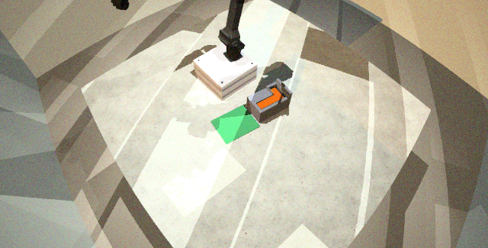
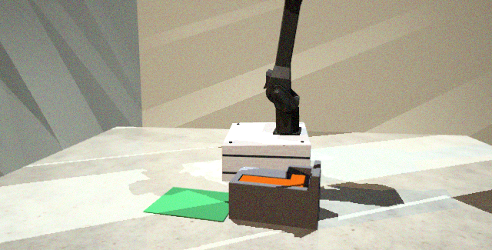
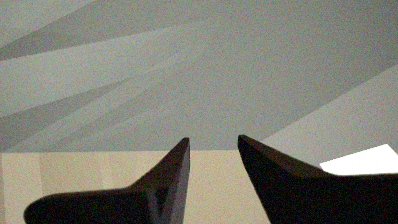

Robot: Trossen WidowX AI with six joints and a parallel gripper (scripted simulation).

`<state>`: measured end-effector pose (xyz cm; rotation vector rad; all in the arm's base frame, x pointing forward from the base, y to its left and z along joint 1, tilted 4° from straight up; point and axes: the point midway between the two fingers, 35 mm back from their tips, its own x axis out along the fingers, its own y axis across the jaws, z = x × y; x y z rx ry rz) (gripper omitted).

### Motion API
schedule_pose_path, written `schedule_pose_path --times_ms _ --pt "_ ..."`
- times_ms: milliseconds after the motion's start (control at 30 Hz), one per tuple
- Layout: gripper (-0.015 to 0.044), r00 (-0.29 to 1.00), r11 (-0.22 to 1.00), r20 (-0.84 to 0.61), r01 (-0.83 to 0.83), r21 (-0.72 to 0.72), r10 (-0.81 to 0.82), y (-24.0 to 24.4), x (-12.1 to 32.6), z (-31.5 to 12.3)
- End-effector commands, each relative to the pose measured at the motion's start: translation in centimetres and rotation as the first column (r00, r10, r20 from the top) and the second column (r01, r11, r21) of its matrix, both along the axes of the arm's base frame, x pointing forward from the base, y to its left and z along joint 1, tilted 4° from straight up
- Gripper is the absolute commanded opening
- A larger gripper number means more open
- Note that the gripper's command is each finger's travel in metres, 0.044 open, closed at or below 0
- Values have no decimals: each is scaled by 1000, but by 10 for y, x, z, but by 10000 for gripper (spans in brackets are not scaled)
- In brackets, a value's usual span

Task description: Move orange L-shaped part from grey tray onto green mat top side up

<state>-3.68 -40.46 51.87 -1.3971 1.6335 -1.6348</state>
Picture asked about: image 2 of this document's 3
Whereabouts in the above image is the orange l-shaped part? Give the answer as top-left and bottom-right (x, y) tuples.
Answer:
(239, 174), (305, 187)

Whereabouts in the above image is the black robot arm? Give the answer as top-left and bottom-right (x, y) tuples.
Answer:
(263, 0), (303, 135)

